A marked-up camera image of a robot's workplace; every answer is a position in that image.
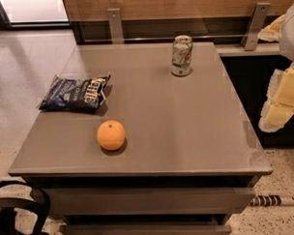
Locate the orange fruit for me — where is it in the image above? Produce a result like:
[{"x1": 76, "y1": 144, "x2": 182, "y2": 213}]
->
[{"x1": 97, "y1": 121, "x2": 126, "y2": 151}]

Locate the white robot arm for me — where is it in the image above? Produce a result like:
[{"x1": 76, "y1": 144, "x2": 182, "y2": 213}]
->
[{"x1": 257, "y1": 3, "x2": 294, "y2": 132}]

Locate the grey cabinet drawer unit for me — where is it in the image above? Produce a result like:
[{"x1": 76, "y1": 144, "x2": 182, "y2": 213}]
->
[{"x1": 29, "y1": 168, "x2": 265, "y2": 235}]

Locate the striped black white rod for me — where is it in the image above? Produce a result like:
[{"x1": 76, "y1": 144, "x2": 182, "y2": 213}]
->
[{"x1": 250, "y1": 194, "x2": 294, "y2": 207}]

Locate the green white 7up can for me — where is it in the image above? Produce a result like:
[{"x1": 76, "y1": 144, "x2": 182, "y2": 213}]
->
[{"x1": 171, "y1": 35, "x2": 193, "y2": 75}]

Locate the right metal wall bracket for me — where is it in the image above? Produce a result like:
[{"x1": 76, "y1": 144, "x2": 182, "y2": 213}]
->
[{"x1": 241, "y1": 2, "x2": 271, "y2": 51}]

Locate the left metal wall bracket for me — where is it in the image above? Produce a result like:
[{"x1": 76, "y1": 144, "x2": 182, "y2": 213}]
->
[{"x1": 107, "y1": 8, "x2": 124, "y2": 44}]

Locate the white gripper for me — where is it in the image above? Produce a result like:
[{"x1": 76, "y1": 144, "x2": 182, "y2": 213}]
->
[{"x1": 258, "y1": 62, "x2": 294, "y2": 132}]

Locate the metal wall bracket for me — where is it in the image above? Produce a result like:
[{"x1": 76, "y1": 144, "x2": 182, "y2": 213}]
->
[
  {"x1": 107, "y1": 8, "x2": 124, "y2": 44},
  {"x1": 241, "y1": 2, "x2": 271, "y2": 51}
]

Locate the blue chip bag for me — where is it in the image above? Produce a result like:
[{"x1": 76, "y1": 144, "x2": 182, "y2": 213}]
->
[{"x1": 39, "y1": 74, "x2": 111, "y2": 112}]

